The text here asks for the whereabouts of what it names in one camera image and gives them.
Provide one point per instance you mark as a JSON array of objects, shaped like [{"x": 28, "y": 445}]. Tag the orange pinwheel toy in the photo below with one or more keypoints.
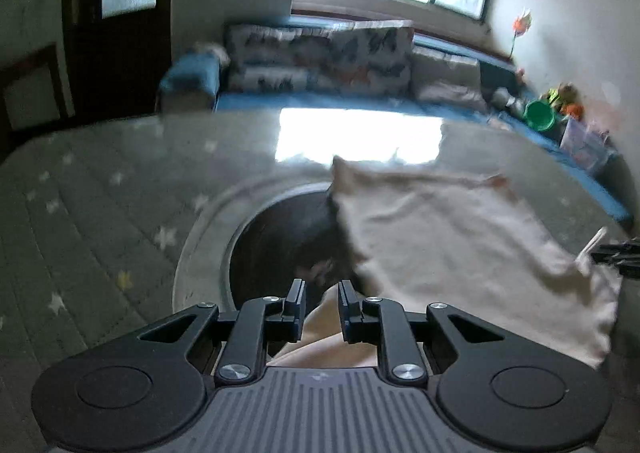
[{"x": 522, "y": 25}]

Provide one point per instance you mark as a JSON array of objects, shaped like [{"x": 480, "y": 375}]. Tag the clear plastic box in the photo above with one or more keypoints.
[{"x": 585, "y": 145}]

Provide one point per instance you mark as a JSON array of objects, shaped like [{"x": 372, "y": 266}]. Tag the butterfly print cushion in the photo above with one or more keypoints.
[
  {"x": 280, "y": 58},
  {"x": 375, "y": 58}
]

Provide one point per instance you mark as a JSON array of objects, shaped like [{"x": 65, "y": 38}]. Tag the dark wooden door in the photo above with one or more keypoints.
[{"x": 120, "y": 58}]

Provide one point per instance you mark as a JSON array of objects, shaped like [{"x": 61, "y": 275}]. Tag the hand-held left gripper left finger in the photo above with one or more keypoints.
[{"x": 295, "y": 313}]

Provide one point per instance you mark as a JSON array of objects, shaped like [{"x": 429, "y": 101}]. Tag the beige towel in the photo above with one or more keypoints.
[{"x": 212, "y": 53}]

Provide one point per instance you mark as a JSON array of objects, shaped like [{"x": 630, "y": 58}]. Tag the round black induction cooktop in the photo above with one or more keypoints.
[{"x": 280, "y": 243}]

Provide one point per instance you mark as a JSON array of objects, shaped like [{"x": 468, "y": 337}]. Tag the dark wooden console counter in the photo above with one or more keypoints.
[{"x": 60, "y": 83}]

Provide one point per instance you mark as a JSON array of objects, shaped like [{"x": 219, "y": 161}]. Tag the blue quilted armrest cover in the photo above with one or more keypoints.
[{"x": 190, "y": 78}]

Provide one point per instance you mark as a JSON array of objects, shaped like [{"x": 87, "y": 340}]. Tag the colourful plush toy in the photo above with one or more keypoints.
[{"x": 565, "y": 95}]

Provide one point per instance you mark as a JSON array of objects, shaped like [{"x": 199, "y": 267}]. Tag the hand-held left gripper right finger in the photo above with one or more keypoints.
[{"x": 347, "y": 313}]

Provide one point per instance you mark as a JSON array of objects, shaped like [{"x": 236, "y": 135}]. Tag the cream cloth garment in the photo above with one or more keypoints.
[{"x": 450, "y": 243}]

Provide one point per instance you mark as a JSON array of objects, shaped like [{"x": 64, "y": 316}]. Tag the plain beige cushion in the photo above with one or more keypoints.
[{"x": 445, "y": 73}]

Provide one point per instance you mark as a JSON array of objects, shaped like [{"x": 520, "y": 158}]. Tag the green plastic bucket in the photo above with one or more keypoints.
[{"x": 540, "y": 115}]

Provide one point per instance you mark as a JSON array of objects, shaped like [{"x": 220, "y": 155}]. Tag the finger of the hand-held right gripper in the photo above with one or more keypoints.
[{"x": 620, "y": 258}]

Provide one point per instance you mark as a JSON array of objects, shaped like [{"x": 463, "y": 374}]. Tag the grey star quilted table cover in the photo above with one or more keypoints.
[{"x": 100, "y": 193}]

